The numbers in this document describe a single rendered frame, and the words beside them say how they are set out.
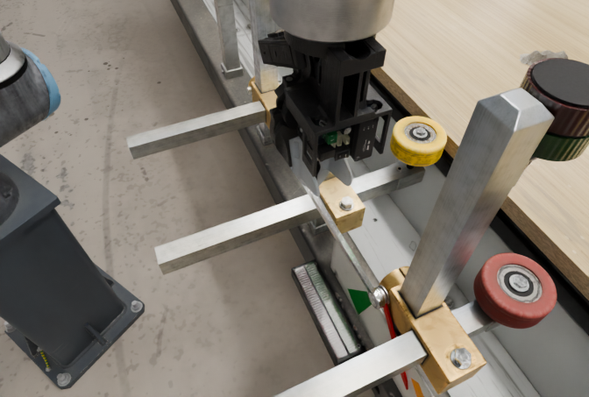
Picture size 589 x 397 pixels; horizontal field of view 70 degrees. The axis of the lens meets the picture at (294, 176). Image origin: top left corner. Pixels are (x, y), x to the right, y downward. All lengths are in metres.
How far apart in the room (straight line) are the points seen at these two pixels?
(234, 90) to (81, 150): 1.18
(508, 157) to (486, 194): 0.04
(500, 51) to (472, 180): 0.59
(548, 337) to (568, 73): 0.47
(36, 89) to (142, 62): 1.57
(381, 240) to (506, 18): 0.52
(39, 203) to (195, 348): 0.66
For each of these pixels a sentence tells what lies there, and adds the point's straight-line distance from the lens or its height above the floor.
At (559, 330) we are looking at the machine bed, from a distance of 0.72.
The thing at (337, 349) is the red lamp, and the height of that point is 0.70.
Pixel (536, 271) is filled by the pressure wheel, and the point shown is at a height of 0.91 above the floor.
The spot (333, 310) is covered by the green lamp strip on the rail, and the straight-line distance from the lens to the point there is 0.70.
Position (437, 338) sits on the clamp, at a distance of 0.52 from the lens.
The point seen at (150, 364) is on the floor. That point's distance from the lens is 1.47.
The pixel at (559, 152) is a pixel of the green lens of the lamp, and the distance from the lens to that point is 0.35.
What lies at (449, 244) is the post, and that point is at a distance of 0.40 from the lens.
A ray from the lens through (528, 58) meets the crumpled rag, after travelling 0.89.
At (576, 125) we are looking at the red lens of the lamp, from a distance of 0.34.
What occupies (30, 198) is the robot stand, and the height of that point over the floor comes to 0.60.
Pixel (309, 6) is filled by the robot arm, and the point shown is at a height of 1.21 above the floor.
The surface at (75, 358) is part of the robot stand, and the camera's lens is 1.53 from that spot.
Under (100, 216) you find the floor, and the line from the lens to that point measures 1.82.
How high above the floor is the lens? 1.34
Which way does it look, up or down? 49 degrees down
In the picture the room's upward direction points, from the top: straight up
